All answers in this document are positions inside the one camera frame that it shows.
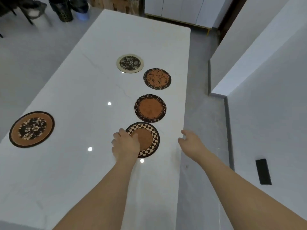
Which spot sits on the person's right hand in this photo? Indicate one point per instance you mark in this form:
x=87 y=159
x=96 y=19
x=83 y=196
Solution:
x=193 y=147

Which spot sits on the person's left hand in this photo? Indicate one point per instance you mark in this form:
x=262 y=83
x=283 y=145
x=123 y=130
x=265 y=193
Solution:
x=126 y=148

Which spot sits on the checkered rim placemat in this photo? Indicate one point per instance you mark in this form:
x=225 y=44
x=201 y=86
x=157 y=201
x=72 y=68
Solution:
x=150 y=138

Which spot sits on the black floral rim brown placemat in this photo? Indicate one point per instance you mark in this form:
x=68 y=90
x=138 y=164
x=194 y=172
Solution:
x=150 y=108

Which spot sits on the brown bird pattern placemat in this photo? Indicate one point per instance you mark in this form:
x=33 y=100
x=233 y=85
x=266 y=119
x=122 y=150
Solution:
x=157 y=79

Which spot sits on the beige rim floral placemat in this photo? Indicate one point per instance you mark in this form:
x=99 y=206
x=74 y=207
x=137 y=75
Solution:
x=130 y=63

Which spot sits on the person's right forearm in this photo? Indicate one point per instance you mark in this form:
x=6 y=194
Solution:
x=239 y=194

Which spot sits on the person's left forearm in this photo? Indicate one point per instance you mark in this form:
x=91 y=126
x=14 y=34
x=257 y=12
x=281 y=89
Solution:
x=103 y=201

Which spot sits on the white marble table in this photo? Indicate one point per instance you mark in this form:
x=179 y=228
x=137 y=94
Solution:
x=72 y=93

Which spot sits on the dark wooden door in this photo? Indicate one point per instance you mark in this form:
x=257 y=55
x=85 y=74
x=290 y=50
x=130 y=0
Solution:
x=231 y=16

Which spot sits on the white cabinet with gold feet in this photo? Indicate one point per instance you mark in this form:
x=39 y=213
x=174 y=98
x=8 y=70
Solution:
x=182 y=9

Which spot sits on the stack of cardboard boxes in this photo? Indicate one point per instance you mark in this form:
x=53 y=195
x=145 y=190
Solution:
x=120 y=4

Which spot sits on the blue bin with black bag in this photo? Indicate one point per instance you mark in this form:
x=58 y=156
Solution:
x=80 y=8

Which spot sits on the black patterned bin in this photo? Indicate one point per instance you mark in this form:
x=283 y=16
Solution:
x=61 y=9

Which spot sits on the black chair with grey cushion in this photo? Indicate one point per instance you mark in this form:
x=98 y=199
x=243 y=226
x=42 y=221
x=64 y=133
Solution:
x=32 y=8

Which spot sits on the black wall socket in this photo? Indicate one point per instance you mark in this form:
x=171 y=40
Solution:
x=263 y=171

